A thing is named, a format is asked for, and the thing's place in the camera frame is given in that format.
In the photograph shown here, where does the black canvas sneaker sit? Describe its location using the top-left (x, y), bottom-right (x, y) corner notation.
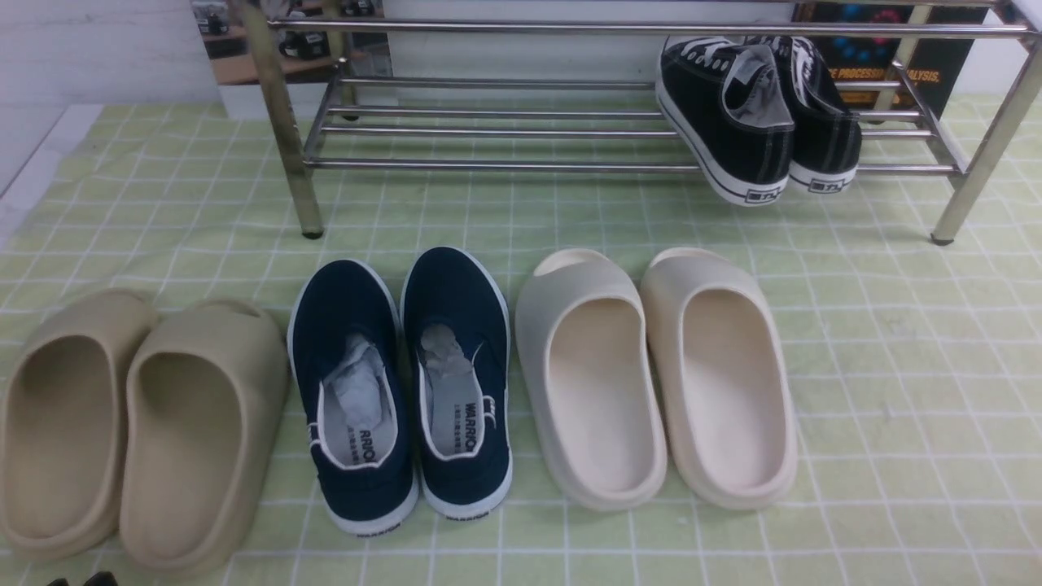
top-left (742, 36), bottom-right (862, 195)
top-left (655, 36), bottom-right (795, 207)

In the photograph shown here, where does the navy slip-on shoe right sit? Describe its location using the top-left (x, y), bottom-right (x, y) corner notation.
top-left (399, 247), bottom-right (514, 522)

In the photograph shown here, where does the navy slip-on shoe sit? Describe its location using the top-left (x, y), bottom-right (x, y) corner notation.
top-left (399, 247), bottom-right (514, 522)
top-left (287, 259), bottom-right (419, 537)

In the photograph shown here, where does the navy slip-on shoe left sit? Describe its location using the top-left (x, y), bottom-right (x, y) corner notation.
top-left (287, 259), bottom-right (419, 537)

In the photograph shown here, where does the silver metal shoe rack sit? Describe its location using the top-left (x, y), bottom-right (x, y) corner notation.
top-left (241, 1), bottom-right (1040, 246)

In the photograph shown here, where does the cream slide slipper left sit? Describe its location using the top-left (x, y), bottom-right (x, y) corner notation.
top-left (514, 248), bottom-right (668, 511)

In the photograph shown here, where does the cream slide slipper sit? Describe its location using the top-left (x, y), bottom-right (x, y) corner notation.
top-left (514, 248), bottom-right (668, 511)
top-left (639, 247), bottom-right (798, 509)

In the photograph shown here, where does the cream slide slipper right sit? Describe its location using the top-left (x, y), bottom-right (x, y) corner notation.
top-left (639, 247), bottom-right (798, 509)

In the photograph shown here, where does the photo card box left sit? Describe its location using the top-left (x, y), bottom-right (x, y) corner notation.
top-left (190, 1), bottom-right (393, 120)

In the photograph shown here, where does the tan slide slipper inner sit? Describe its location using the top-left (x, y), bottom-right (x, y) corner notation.
top-left (119, 298), bottom-right (290, 576)

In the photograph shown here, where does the tan slide slipper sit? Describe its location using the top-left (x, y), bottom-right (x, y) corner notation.
top-left (2, 288), bottom-right (160, 561)
top-left (119, 298), bottom-right (290, 576)

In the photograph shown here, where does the green checkered tablecloth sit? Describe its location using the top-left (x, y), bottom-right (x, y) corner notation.
top-left (1, 104), bottom-right (1041, 585)

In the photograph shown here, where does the black image processing book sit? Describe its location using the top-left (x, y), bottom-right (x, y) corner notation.
top-left (793, 2), bottom-right (987, 116)

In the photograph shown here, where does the tan slide slipper far left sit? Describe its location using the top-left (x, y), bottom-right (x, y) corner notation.
top-left (2, 288), bottom-right (160, 561)

